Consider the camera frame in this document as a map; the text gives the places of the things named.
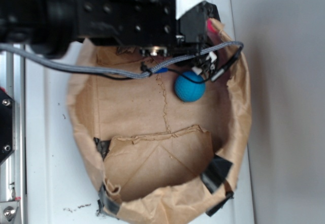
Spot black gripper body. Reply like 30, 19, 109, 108
73, 0, 221, 80

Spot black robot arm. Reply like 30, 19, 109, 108
1, 0, 219, 80

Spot blue ball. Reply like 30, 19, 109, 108
174, 71, 206, 102

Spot black tape strip lower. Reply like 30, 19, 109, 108
93, 138, 111, 160

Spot black tape strip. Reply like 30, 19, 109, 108
93, 138, 111, 160
97, 184, 120, 218
200, 155, 233, 194

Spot brown paper bag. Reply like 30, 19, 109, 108
66, 0, 252, 224

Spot black tape strip right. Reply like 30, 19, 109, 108
200, 155, 233, 194

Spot black tape strip left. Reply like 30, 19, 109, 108
97, 184, 120, 218

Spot black tape lower right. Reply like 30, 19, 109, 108
205, 191, 234, 217

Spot grey braided cable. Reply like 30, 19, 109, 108
0, 41, 244, 80

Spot aluminium rail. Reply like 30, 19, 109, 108
1, 51, 27, 223

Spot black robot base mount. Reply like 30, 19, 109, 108
1, 87, 16, 165

